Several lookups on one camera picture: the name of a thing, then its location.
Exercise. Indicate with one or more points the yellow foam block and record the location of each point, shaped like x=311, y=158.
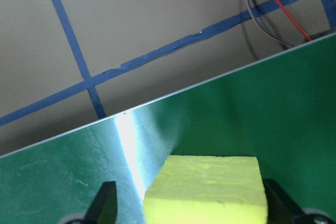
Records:
x=204, y=187

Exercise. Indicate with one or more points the green conveyor belt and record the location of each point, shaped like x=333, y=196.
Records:
x=262, y=103

